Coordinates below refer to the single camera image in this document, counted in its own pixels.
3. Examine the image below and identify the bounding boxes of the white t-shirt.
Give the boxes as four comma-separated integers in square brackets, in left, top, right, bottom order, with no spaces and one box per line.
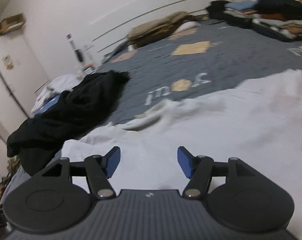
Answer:
[62,69,302,239]

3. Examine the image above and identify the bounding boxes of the black clothes pile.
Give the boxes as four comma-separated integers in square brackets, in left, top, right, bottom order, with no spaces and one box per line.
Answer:
[7,70,130,176]

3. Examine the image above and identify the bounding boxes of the stack of folded clothes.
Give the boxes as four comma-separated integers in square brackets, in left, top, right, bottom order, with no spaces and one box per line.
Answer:
[206,0,302,42]

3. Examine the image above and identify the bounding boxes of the blue patterned pillow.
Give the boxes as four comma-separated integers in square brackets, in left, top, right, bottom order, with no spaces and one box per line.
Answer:
[34,94,60,115]

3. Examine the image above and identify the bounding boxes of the light grey hoodie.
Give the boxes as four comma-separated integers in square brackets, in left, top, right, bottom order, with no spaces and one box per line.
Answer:
[31,74,83,115]

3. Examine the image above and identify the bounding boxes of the shoes on rack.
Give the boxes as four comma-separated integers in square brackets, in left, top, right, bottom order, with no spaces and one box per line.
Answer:
[0,156,20,200]

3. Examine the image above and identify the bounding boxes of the grey quilted bedspread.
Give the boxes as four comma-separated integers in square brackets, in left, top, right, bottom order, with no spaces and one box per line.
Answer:
[1,19,302,201]

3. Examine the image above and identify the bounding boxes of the white wardrobe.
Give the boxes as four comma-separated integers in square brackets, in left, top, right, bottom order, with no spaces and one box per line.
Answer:
[0,30,50,140]

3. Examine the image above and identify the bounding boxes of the white bed headboard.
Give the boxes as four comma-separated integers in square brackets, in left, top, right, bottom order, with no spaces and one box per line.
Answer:
[66,0,233,65]

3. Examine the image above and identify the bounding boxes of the white pillow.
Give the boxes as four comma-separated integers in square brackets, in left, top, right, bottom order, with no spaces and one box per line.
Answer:
[175,21,200,33]

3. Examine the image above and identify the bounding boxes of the folded brown blanket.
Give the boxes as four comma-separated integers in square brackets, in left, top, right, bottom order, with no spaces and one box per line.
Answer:
[126,11,197,49]

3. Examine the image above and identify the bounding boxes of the small cardboard box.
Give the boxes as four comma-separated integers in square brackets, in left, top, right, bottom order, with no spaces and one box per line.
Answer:
[0,14,26,34]

